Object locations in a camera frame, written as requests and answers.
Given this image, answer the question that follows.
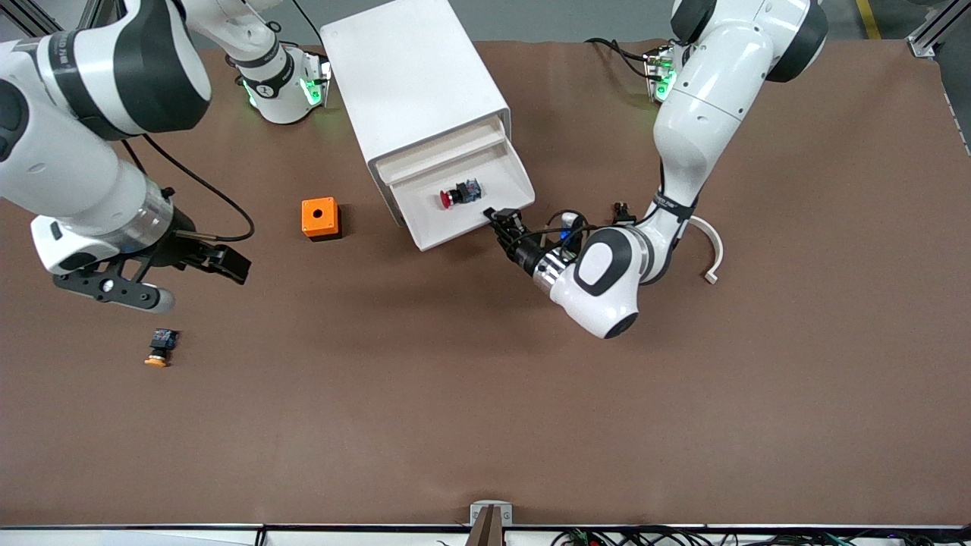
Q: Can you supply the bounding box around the orange box with hole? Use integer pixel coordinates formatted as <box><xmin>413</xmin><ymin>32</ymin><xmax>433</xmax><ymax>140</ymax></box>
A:
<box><xmin>301</xmin><ymin>197</ymin><xmax>342</xmax><ymax>242</ymax></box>

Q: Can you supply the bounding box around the aluminium frame profile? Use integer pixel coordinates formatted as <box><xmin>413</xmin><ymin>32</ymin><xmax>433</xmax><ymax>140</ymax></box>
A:
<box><xmin>907</xmin><ymin>0</ymin><xmax>958</xmax><ymax>60</ymax></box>

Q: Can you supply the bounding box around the red mushroom push button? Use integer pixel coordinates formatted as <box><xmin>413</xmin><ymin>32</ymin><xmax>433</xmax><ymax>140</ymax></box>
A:
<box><xmin>439</xmin><ymin>179</ymin><xmax>483</xmax><ymax>209</ymax></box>

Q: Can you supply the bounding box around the bundle of black cables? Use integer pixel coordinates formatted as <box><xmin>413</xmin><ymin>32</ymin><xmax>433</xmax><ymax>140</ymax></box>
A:
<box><xmin>550</xmin><ymin>527</ymin><xmax>971</xmax><ymax>546</ymax></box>

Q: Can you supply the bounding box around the white curved plastic bracket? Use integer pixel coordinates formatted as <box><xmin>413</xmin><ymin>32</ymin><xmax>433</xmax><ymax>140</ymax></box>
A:
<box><xmin>687</xmin><ymin>216</ymin><xmax>724</xmax><ymax>285</ymax></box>

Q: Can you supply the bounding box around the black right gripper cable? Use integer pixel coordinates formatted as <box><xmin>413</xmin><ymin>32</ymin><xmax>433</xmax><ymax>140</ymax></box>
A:
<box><xmin>121</xmin><ymin>135</ymin><xmax>256</xmax><ymax>243</ymax></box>

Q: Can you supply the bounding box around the black arm base cable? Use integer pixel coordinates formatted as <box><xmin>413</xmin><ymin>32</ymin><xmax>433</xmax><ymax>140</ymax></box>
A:
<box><xmin>584</xmin><ymin>36</ymin><xmax>661</xmax><ymax>80</ymax></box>
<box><xmin>292</xmin><ymin>0</ymin><xmax>323</xmax><ymax>35</ymax></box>

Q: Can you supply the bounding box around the white table edge rail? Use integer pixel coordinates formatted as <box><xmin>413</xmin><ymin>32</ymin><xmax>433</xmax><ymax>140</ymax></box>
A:
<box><xmin>0</xmin><ymin>523</ymin><xmax>971</xmax><ymax>546</ymax></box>

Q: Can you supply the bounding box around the grey metal mounting bracket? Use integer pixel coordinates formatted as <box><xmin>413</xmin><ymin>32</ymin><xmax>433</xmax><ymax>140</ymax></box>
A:
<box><xmin>466</xmin><ymin>500</ymin><xmax>514</xmax><ymax>546</ymax></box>

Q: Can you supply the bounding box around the orange mushroom push button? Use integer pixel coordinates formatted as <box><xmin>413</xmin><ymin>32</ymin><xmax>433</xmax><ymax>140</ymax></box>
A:
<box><xmin>144</xmin><ymin>328</ymin><xmax>181</xmax><ymax>369</ymax></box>

